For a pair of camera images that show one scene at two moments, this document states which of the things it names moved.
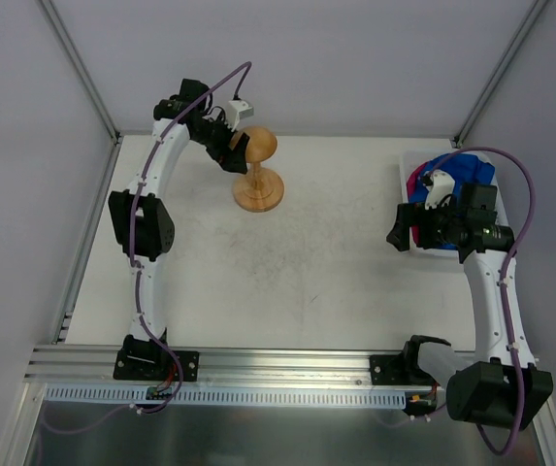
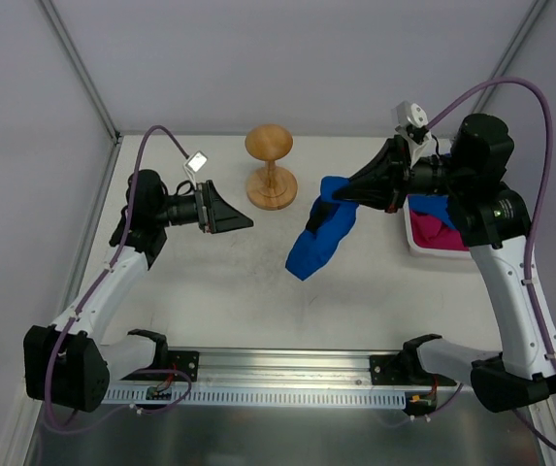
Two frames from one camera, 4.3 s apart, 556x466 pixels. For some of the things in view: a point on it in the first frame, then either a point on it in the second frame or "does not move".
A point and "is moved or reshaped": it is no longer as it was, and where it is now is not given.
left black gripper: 222,144 to 206,207
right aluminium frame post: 500,72 does not move
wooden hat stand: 259,189 is moved or reshaped
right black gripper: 416,225 to 399,174
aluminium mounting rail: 95,365 does not move
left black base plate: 153,363 does not move
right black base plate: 389,370 does not move
